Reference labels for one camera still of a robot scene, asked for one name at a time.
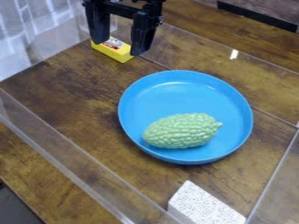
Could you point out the white speckled foam block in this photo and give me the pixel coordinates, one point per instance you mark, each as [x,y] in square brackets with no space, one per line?
[197,207]

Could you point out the yellow rectangular block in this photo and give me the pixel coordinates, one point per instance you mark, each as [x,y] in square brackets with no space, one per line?
[116,49]

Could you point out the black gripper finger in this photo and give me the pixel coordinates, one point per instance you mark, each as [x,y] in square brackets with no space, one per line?
[144,31]
[98,20]

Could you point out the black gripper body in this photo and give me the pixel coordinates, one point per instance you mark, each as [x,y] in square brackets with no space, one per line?
[153,8]

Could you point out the blue round plastic tray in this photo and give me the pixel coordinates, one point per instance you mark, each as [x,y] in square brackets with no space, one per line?
[178,92]

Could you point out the green bumpy bitter gourd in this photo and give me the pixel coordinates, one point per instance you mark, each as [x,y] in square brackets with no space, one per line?
[182,131]

